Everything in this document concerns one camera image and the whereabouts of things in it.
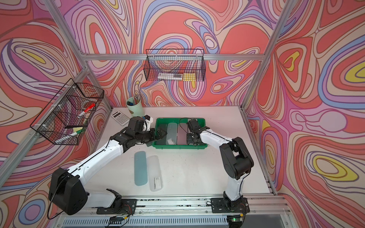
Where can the dark green pencil case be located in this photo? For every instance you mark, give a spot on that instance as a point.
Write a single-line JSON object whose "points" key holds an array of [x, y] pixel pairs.
{"points": [[163, 133]]}

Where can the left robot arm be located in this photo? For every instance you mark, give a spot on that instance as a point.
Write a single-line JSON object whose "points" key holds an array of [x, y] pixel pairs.
{"points": [[67, 190]]}

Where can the light green pen cup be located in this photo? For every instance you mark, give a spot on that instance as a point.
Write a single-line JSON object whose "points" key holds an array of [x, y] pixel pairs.
{"points": [[134, 106]]}

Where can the clear rounded pencil case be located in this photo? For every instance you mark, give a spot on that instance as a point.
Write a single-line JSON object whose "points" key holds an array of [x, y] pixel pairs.
{"points": [[154, 174]]}

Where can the pink pencil case with label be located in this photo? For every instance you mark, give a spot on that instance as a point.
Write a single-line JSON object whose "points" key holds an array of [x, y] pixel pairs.
{"points": [[182, 132]]}

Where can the white calculator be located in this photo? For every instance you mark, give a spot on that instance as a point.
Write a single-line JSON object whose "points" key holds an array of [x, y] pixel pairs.
{"points": [[120, 118]]}

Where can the red marker in basket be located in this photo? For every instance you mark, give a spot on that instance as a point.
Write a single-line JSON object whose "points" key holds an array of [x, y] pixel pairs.
{"points": [[91, 107]]}

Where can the teal pencil case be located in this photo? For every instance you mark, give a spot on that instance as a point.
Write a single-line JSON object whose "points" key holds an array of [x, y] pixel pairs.
{"points": [[140, 168]]}

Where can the yellow box in back basket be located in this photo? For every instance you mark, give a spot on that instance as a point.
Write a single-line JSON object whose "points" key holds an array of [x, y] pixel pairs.
{"points": [[189, 77]]}

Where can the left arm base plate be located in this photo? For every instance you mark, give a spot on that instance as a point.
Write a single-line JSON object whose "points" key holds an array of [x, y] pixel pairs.
{"points": [[120, 206]]}

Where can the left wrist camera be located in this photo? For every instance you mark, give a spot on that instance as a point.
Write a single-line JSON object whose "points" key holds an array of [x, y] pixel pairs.
{"points": [[147, 122]]}

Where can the black wire basket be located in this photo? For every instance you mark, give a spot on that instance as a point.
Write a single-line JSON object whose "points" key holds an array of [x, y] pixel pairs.
{"points": [[169, 64], [61, 117]]}

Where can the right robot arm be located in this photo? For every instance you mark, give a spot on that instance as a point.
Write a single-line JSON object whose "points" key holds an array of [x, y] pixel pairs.
{"points": [[236, 160]]}

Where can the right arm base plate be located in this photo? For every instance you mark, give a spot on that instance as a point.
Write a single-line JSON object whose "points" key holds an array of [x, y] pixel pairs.
{"points": [[224, 205]]}

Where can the black wire basket back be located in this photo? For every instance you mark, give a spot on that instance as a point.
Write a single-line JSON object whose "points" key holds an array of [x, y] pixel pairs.
{"points": [[169, 64]]}

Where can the green white marker in basket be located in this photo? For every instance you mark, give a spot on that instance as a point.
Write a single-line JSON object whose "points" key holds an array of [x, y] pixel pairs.
{"points": [[76, 132]]}

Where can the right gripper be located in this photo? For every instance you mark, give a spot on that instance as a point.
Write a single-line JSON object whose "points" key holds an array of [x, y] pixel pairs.
{"points": [[189, 139]]}

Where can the clear frosted pencil case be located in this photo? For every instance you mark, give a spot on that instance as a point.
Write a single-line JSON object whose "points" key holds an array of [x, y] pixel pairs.
{"points": [[171, 138]]}

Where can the black wire basket left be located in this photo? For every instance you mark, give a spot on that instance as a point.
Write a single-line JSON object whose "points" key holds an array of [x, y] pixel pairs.
{"points": [[61, 117]]}

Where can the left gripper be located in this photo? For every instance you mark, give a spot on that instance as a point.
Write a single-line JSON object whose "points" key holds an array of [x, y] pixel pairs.
{"points": [[158, 136]]}

